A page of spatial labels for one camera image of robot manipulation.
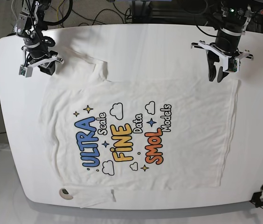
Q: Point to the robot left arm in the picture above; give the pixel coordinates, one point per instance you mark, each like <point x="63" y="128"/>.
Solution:
<point x="235" y="17"/>

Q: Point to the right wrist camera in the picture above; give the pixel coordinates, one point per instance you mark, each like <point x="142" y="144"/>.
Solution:
<point x="25" y="71"/>

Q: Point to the white printed T-shirt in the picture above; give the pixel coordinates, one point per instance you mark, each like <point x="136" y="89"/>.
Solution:
<point x="143" y="135"/>

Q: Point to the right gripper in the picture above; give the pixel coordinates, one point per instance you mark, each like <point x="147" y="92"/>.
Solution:
<point x="36" y="53"/>

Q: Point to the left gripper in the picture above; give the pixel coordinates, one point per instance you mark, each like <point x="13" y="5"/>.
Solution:
<point x="224" y="47"/>

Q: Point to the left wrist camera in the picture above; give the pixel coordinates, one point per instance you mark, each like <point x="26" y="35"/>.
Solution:
<point x="233" y="64"/>

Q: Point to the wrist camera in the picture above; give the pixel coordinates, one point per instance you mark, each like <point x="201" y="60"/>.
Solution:
<point x="233" y="64"/>
<point x="25" y="71"/>

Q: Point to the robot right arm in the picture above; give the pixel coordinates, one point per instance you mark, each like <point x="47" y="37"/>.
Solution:
<point x="30" y="22"/>

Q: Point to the left table cable grommet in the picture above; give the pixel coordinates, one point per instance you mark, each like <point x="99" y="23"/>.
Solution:
<point x="65" y="194"/>

